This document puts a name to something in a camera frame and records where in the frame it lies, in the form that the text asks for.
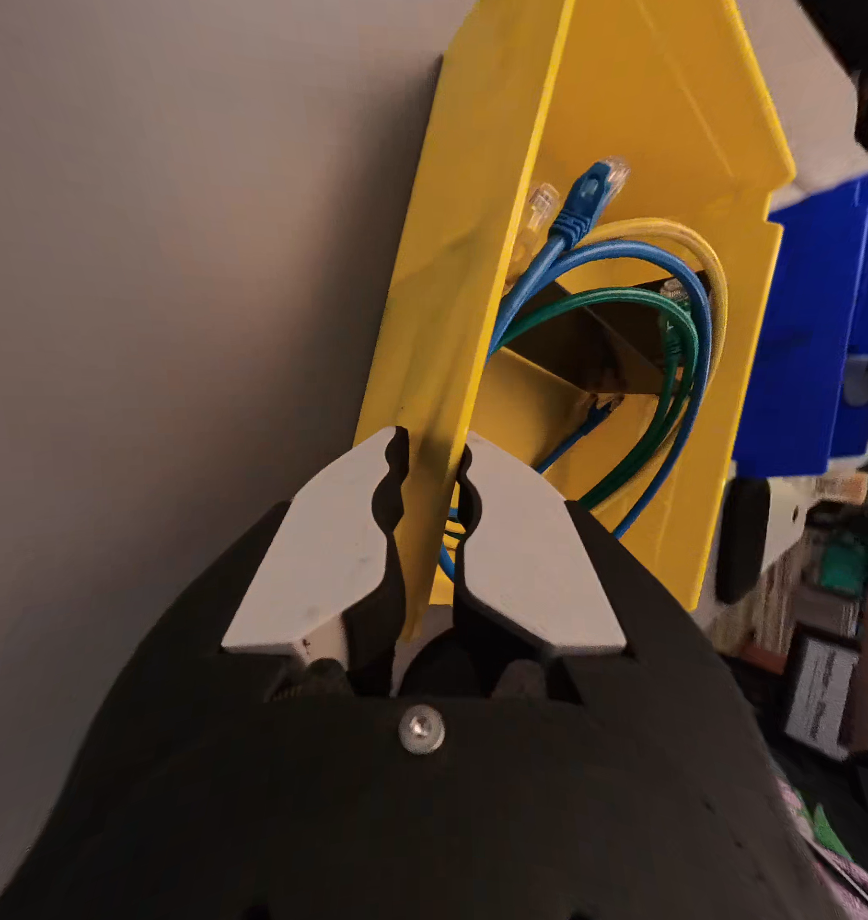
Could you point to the pink green patterned cloth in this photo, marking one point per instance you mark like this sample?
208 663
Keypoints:
829 834

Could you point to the yellow plastic bin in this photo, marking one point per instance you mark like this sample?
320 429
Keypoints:
462 287

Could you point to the framed printed tag board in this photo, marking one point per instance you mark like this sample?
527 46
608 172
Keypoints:
822 693

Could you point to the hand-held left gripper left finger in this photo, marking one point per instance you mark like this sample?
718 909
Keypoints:
319 568

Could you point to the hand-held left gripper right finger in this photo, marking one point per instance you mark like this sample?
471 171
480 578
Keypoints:
541 575

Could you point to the blue plastic bin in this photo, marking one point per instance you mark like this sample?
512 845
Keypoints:
807 323

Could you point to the black bin divider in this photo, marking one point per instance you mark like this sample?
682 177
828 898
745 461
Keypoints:
585 338

